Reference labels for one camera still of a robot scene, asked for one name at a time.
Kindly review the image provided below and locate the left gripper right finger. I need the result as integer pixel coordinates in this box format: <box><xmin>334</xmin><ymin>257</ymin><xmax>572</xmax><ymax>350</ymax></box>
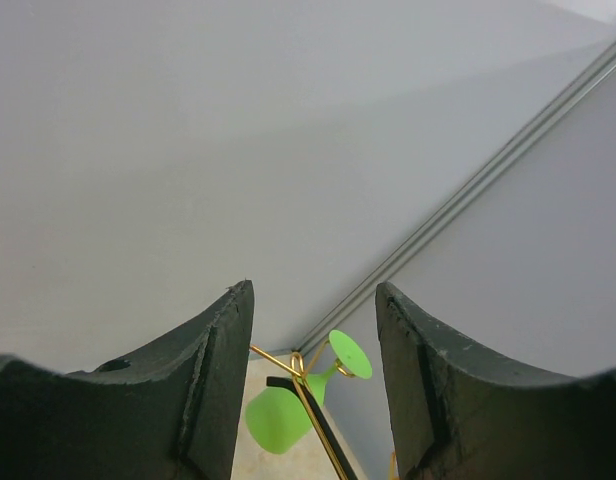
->
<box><xmin>375</xmin><ymin>282</ymin><xmax>616</xmax><ymax>479</ymax></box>

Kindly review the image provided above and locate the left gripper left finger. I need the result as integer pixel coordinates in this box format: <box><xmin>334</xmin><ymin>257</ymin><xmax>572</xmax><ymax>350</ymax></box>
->
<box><xmin>0</xmin><ymin>280</ymin><xmax>254</xmax><ymax>479</ymax></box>

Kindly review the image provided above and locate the green wine glass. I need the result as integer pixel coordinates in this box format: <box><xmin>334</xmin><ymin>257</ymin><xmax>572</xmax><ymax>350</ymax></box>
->
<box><xmin>245</xmin><ymin>330</ymin><xmax>373</xmax><ymax>455</ymax></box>

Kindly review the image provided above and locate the gold wine glass rack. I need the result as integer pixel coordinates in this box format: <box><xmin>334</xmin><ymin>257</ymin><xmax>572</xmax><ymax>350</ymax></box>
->
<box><xmin>248</xmin><ymin>344</ymin><xmax>399</xmax><ymax>480</ymax></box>

